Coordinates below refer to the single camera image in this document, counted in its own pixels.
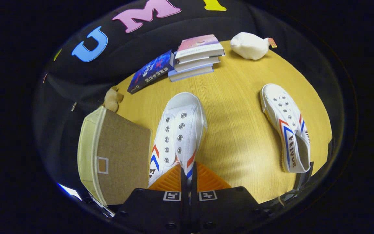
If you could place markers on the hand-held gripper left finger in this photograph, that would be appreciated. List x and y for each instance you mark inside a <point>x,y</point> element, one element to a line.
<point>184,201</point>

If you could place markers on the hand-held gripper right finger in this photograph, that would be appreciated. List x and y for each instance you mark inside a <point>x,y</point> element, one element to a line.
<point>194,201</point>

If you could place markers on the beige fabric storage box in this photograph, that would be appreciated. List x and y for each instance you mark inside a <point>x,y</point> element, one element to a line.
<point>122,156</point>

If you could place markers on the white canvas shoe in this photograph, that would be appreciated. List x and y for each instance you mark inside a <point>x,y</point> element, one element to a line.
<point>180,110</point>
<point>281,110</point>

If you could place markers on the brown plush toy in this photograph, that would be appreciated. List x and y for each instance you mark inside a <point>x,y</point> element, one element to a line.
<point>112,100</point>

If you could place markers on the light blue cover book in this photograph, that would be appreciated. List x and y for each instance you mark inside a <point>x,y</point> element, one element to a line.
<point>190,73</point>

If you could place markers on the dark blue book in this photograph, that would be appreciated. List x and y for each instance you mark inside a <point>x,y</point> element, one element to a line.
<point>151,70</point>

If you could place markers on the white paperback book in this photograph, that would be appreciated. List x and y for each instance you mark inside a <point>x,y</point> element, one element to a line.
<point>196,64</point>

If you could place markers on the silver cloth clip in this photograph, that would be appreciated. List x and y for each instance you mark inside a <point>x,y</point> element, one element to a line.
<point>73,106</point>

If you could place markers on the pink cover book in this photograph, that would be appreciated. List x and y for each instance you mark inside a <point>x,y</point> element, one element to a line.
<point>198,44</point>

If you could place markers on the white plush toy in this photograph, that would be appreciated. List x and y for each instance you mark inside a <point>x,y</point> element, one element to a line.
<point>248,45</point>

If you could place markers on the red cloth clip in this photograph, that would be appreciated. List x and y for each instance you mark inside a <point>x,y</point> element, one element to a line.
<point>44,78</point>

